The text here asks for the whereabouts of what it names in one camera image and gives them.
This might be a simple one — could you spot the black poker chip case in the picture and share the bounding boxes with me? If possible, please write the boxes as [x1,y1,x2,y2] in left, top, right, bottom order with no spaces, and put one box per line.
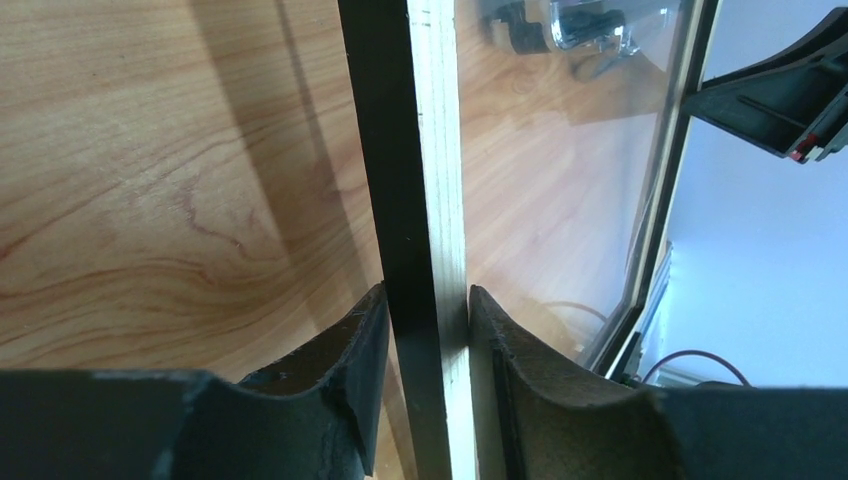
[479,0,679,60]

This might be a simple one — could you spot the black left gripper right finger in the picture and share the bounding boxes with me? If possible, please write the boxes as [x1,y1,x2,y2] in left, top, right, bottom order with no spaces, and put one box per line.
[468,286,847,479]

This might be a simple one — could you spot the transparent acrylic sheet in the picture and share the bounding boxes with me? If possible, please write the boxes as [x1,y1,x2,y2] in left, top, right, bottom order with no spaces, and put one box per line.
[456,1,696,361]

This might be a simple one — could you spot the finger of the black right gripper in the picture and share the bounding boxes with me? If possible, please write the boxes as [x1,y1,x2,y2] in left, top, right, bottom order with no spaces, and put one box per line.
[682,7,847,163]

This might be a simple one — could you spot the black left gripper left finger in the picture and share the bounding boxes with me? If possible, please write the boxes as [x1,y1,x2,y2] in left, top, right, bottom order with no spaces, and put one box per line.
[1,285,389,479]

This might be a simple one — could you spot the wooden picture frame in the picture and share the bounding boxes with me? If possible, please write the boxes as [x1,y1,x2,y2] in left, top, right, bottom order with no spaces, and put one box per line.
[338,1,719,479]

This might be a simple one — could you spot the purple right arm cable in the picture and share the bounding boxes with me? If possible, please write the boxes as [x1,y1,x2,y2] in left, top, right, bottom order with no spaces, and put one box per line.
[639,349,753,389]

